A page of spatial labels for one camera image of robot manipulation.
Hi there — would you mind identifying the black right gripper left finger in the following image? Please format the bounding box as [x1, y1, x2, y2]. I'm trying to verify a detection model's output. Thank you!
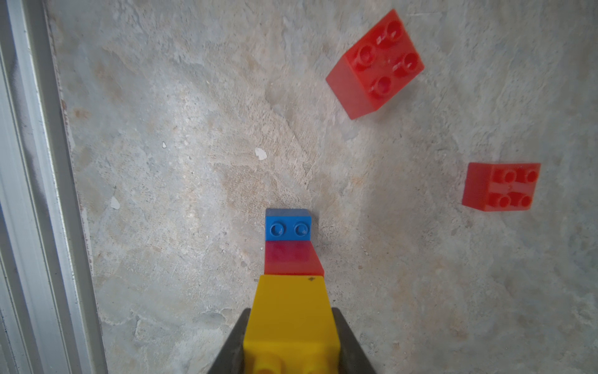
[207, 308, 251, 374]

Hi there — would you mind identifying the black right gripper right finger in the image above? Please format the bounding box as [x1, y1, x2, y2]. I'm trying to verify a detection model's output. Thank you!
[332, 308, 376, 374]

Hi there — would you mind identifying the yellow lego brick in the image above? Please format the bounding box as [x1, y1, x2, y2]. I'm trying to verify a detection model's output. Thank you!
[243, 275, 340, 373]

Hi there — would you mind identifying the red lego brick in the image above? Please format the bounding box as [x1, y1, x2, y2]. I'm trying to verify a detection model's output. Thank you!
[462, 162, 541, 212]
[264, 241, 325, 277]
[326, 9, 425, 119]

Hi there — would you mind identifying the dark blue lego brick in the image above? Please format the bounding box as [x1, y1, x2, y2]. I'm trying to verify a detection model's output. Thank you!
[265, 208, 312, 242]

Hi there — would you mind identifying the red lego brick top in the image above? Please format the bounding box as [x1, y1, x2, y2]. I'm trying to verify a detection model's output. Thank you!
[462, 162, 541, 212]

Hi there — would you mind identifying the aluminium rail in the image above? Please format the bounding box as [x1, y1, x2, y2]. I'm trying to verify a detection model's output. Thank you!
[1, 1, 107, 373]

